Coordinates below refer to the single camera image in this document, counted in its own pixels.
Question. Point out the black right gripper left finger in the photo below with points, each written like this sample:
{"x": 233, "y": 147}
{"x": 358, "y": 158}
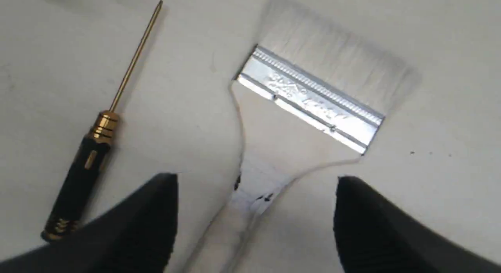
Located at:
{"x": 136, "y": 236}

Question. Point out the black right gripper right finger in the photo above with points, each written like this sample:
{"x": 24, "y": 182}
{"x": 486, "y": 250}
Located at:
{"x": 373, "y": 235}

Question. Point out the black gold precision screwdriver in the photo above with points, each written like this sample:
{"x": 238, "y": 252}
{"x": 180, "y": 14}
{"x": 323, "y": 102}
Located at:
{"x": 91, "y": 157}

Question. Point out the wide wooden paint brush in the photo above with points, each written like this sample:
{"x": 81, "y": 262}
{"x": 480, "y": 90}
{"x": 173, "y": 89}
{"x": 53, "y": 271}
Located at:
{"x": 310, "y": 95}

